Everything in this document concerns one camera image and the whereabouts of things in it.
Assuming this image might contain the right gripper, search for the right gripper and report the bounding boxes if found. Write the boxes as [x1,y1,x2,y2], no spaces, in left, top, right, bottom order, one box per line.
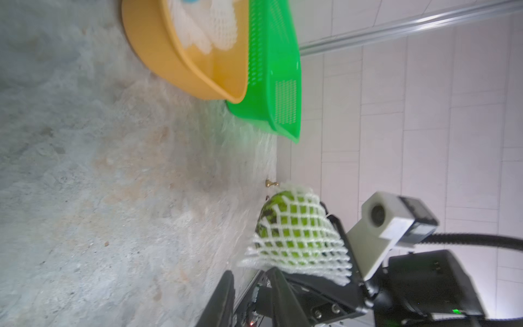
[234,234,392,326]

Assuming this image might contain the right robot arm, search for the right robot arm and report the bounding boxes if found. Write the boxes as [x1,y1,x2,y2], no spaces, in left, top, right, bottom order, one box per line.
[232,192,522,326]

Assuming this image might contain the small brass fitting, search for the small brass fitting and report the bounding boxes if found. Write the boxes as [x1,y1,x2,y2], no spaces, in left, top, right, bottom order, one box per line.
[265,179,279,188]

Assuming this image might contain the green custard apple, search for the green custard apple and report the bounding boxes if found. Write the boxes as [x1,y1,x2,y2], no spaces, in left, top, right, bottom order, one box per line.
[253,190,337,267]

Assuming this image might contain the white foam nets pile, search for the white foam nets pile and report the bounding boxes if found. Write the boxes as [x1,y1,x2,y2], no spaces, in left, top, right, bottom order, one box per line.
[167,0,238,55]

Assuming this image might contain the yellow plastic tub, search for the yellow plastic tub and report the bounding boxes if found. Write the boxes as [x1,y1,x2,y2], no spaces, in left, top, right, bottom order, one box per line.
[121,1,249,104]

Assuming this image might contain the green plastic basket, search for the green plastic basket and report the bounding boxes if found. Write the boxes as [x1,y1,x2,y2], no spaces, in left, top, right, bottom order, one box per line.
[227,1,302,143]

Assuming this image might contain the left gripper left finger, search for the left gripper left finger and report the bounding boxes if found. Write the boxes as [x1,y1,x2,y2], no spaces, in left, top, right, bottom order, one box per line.
[196,271,235,327]

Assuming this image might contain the white foam net sleeve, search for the white foam net sleeve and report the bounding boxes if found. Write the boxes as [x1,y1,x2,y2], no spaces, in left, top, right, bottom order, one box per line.
[239,187,353,286]

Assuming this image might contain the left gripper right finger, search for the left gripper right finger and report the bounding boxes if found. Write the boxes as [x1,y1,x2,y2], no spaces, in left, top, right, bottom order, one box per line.
[266,268,317,327]

